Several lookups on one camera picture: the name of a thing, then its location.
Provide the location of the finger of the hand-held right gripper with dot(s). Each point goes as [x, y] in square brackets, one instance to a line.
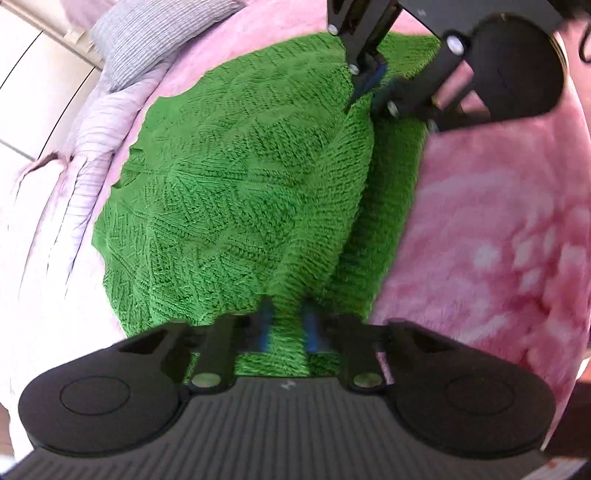
[406, 99]
[364, 41]

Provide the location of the grey striped pillow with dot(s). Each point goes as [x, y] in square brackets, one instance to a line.
[138, 37]

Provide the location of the white wardrobe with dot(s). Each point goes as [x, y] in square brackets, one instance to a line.
[32, 78]

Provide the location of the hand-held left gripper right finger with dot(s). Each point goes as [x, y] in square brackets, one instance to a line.
[312, 333]

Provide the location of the green knitted sweater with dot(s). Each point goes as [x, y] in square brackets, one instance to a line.
[240, 184]

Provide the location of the pink fluffy blanket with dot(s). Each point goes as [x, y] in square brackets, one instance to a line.
[489, 230]

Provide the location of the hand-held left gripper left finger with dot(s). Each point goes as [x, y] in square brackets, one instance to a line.
[264, 328]

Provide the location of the lilac quilt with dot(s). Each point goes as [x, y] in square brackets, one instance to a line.
[87, 152]

